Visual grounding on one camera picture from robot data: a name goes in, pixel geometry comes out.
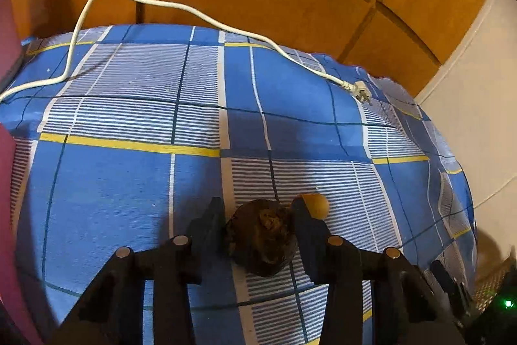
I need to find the blue checked tablecloth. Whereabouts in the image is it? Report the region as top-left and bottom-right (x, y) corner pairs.
(0, 24), (475, 345)

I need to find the white power cord with plug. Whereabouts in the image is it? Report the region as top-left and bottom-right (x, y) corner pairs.
(0, 0), (372, 103)

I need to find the small tan round fruit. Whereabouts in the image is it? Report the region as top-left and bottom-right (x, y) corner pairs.
(303, 193), (329, 220)

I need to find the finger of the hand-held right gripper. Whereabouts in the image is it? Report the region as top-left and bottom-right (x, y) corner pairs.
(430, 260), (471, 319)

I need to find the woven rattan seat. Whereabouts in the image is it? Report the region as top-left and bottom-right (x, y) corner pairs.
(474, 260), (515, 309)

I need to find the pink shallow tray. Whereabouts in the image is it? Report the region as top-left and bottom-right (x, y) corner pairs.
(0, 0), (45, 345)

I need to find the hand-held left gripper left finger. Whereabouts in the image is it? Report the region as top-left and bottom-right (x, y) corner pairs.
(50, 197), (227, 345)

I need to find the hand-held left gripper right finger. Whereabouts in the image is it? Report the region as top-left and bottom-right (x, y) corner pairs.
(291, 196), (465, 345)

